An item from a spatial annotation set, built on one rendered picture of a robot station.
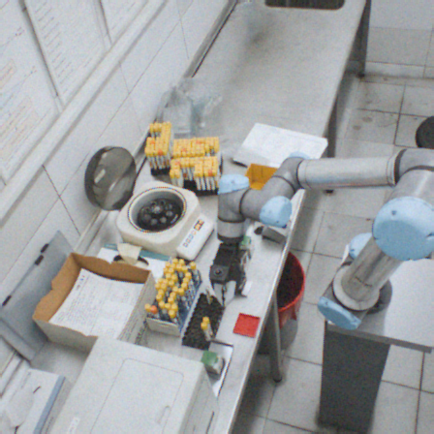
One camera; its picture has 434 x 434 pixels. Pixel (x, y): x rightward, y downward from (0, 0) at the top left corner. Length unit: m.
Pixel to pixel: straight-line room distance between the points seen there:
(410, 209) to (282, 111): 1.32
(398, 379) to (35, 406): 1.55
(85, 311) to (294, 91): 1.28
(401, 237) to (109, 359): 0.71
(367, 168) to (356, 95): 2.58
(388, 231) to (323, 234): 1.89
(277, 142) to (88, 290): 0.90
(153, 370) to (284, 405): 1.26
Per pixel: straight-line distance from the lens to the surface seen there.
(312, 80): 2.40
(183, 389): 1.22
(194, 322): 1.61
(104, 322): 1.64
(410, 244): 1.02
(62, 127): 1.63
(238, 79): 2.44
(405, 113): 3.64
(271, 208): 1.25
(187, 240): 1.75
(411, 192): 1.02
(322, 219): 2.96
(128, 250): 1.72
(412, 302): 1.62
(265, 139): 2.10
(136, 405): 1.23
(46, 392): 1.60
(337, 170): 1.23
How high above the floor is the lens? 2.29
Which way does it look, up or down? 50 degrees down
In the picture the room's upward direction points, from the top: 11 degrees counter-clockwise
